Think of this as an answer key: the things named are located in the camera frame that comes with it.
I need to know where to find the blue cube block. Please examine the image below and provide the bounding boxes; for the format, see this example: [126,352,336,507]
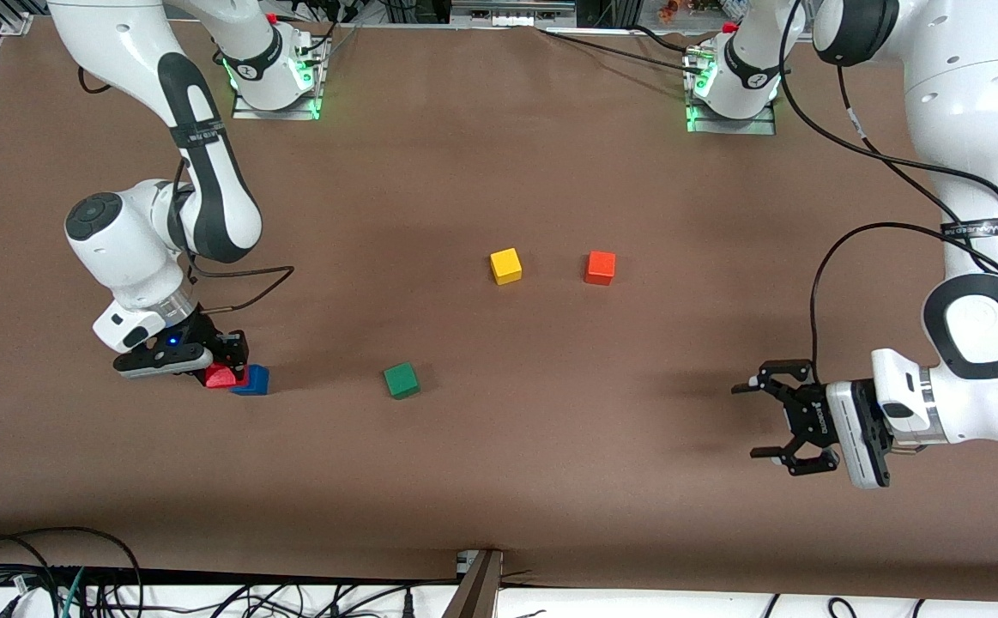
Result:
[231,365,270,397]

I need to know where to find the green cube block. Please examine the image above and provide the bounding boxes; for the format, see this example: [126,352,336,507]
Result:
[383,361,421,400]

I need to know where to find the yellow cube block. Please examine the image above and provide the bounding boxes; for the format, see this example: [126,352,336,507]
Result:
[490,248,523,286]

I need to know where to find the brown table cover sheet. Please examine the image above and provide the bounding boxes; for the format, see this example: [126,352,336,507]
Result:
[0,17,998,602]

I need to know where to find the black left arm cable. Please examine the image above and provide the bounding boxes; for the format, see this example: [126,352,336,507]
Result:
[777,0,998,384]

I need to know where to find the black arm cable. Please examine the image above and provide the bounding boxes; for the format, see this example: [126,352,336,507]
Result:
[777,0,998,384]
[76,67,296,315]

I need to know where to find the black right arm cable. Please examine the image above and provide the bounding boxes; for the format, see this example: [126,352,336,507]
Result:
[76,67,296,315]

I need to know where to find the black looped floor cable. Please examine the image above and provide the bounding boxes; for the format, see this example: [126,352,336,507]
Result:
[0,525,144,618]

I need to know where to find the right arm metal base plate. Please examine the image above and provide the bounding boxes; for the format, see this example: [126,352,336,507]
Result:
[231,34,330,121]

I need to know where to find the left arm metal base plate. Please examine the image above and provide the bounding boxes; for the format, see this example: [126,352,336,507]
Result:
[684,47,779,136]

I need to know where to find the teal floor cable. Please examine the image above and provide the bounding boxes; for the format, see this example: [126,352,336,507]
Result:
[59,566,88,618]

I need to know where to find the grey metal camera post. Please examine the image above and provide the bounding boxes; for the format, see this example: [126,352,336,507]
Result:
[443,549,505,618]

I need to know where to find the black cable across table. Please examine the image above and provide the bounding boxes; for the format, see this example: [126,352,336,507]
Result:
[537,26,705,75]

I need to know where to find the silver aluminium frame bracket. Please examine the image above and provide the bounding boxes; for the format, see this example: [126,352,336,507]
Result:
[451,0,578,27]

